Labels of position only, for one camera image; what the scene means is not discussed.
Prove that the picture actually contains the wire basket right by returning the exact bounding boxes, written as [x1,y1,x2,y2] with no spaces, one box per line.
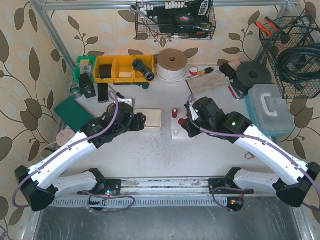
[259,14,320,99]

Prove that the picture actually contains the white cable spool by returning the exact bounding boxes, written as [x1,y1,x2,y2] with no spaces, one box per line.
[156,48,188,84]

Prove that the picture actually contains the orange black screwdriver right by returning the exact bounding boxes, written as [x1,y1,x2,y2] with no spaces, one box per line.
[187,67,215,79]

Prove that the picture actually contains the large red spring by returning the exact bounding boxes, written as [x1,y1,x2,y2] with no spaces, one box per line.
[178,118,185,125]
[171,108,179,119]

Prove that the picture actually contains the teal clear toolbox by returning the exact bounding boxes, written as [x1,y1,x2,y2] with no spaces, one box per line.
[245,84,295,137]

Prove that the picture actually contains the red handled hex key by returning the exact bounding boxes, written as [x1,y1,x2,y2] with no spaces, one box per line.
[228,82,246,101]

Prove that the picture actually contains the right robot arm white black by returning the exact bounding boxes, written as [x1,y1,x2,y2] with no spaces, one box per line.
[181,94,320,208]

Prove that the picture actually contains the wire basket top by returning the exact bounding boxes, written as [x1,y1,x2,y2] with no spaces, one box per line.
[130,0,216,42]

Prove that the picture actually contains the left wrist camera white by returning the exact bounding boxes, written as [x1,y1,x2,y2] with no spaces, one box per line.
[117,97,135,108]

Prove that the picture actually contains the coiled black hose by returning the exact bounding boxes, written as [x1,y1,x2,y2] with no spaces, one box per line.
[276,43,320,86]

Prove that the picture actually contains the white tray of springs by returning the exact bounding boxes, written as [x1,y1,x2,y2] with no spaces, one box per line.
[134,108,162,134]

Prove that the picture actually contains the black green device box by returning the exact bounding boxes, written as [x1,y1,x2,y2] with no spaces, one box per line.
[78,73,96,99]

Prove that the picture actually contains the wire basket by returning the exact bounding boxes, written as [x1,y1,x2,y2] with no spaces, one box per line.
[259,14,320,99]
[130,0,216,42]

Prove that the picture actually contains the black filament spool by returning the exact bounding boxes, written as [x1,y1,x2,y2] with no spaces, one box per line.
[232,61,272,94]

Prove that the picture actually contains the green storage bin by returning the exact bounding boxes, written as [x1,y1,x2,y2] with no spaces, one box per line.
[73,56,97,83]

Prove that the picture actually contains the yellow storage bin row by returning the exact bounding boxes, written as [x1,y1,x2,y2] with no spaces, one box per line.
[93,54,155,84]

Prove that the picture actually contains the glass jar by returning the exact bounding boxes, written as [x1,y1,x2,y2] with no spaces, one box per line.
[69,81,83,99]

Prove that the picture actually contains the white peg base plate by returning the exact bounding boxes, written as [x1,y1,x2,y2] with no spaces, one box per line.
[171,110,194,140]

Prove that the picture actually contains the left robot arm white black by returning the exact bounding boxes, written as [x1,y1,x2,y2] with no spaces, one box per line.
[14,102,147,212]

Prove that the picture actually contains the beige work glove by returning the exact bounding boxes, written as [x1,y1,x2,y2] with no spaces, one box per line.
[186,71,231,95]

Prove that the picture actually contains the black pipe fitting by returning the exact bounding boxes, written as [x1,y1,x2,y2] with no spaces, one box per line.
[132,59,155,82]

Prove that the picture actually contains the brass padlock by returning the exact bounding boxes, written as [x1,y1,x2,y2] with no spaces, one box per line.
[244,152,255,160]

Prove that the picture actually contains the black ribbed block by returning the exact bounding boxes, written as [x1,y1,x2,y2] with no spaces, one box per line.
[97,83,109,104]

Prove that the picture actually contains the orange handled pliers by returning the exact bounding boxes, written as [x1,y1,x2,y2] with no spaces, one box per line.
[254,16,280,38]

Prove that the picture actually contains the black sanding block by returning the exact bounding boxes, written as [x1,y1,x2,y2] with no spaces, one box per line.
[219,63,237,80]

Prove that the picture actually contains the red tape roll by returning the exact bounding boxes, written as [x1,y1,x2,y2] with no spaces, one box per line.
[189,66,198,76]

